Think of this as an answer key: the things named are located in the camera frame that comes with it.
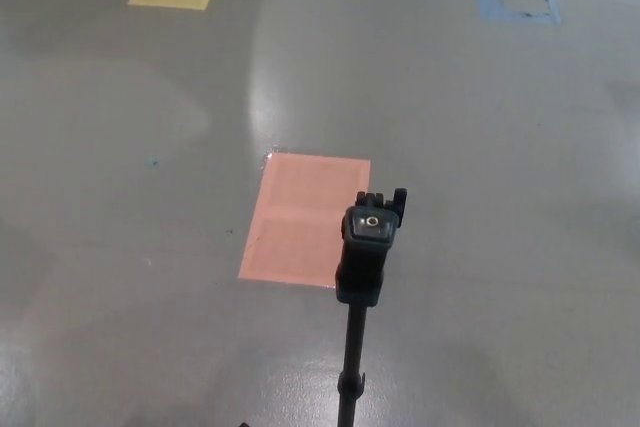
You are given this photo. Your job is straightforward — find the black tripod phone stand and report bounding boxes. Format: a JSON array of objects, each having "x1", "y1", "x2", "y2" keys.
[{"x1": 238, "y1": 187, "x2": 410, "y2": 427}]

